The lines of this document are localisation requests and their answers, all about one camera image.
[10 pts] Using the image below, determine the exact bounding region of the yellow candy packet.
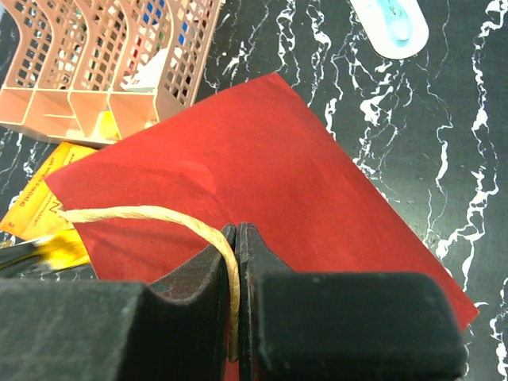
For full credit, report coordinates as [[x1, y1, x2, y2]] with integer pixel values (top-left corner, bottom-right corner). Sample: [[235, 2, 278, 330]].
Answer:
[[33, 229, 90, 271]]

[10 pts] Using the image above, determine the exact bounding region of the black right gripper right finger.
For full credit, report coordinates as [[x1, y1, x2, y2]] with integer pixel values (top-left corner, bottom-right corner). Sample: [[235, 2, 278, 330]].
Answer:
[[236, 223, 467, 380]]

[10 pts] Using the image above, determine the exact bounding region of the blue white packaged item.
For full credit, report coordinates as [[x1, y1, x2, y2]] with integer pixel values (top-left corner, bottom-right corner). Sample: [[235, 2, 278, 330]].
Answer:
[[350, 0, 429, 60]]

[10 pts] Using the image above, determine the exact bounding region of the peach plastic desk organizer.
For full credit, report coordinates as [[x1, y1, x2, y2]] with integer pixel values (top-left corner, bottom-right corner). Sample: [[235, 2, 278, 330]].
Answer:
[[1, 1, 221, 146]]

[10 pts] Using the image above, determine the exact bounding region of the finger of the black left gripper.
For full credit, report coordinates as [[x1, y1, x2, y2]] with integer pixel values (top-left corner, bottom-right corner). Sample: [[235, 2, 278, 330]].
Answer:
[[1, 241, 51, 278]]

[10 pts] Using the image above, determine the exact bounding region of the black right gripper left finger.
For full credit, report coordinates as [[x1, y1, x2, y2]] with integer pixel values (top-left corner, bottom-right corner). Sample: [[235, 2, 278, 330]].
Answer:
[[1, 246, 228, 380]]

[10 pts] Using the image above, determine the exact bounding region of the orange snack packet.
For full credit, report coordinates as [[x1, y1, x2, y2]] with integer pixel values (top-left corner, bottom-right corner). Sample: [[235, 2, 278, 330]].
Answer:
[[1, 142, 96, 241]]

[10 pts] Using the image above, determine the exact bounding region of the red brown paper bag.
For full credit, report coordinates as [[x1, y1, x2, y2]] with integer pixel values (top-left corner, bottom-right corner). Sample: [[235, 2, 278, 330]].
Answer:
[[44, 71, 481, 381]]

